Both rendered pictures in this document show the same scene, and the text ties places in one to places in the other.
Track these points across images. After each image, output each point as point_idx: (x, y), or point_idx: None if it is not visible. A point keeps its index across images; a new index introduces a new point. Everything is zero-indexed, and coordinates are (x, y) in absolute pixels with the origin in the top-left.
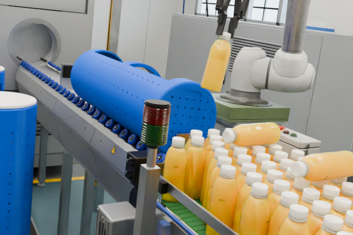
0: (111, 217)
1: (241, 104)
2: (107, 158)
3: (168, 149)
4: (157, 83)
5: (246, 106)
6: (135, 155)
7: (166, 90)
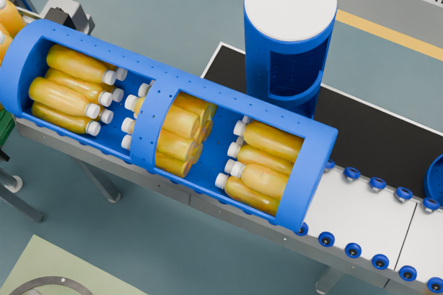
0: None
1: (30, 280)
2: None
3: (8, 0)
4: (57, 31)
5: (18, 274)
6: (55, 11)
7: (34, 20)
